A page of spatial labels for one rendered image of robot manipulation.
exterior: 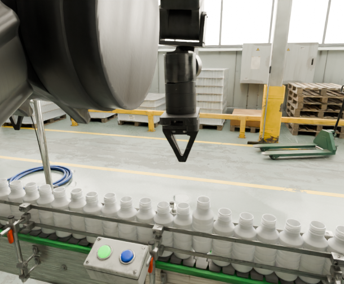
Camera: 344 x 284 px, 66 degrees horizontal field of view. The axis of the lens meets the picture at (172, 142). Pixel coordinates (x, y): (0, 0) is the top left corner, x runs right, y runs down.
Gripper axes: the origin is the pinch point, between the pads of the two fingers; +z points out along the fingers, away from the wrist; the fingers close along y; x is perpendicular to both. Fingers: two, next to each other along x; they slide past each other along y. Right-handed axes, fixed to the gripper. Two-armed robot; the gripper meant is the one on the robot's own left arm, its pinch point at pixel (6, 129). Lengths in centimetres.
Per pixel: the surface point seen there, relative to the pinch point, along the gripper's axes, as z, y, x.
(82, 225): 34.5, -12.9, 8.8
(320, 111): 88, -542, 212
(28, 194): 26.6, -13.3, -10.7
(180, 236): 32, -12, 42
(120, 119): 132, -530, -229
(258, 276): 39, -11, 63
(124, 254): 27.7, 2.8, 31.1
